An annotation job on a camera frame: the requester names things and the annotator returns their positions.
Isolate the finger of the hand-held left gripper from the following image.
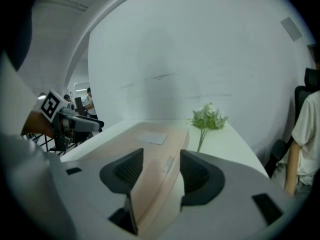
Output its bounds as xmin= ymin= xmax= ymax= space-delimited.
xmin=71 ymin=115 xmax=105 ymax=134

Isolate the grey wall plate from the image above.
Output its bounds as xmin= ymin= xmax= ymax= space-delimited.
xmin=279 ymin=16 xmax=303 ymax=42

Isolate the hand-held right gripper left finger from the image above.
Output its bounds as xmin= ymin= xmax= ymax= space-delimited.
xmin=49 ymin=148 xmax=145 ymax=240

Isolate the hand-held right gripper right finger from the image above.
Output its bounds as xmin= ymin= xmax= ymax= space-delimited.
xmin=139 ymin=148 xmax=302 ymax=240

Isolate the dark cabinet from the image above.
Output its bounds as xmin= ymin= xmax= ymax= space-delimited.
xmin=74 ymin=96 xmax=87 ymax=116

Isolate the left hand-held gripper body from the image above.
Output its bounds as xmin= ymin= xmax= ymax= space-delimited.
xmin=39 ymin=88 xmax=76 ymax=155

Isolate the green artificial plant sprig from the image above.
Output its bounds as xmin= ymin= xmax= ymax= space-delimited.
xmin=187 ymin=102 xmax=229 ymax=153

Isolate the pink box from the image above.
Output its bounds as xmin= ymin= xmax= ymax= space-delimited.
xmin=61 ymin=121 xmax=191 ymax=236

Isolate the black office chair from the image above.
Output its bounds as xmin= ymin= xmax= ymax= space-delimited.
xmin=264 ymin=67 xmax=320 ymax=179

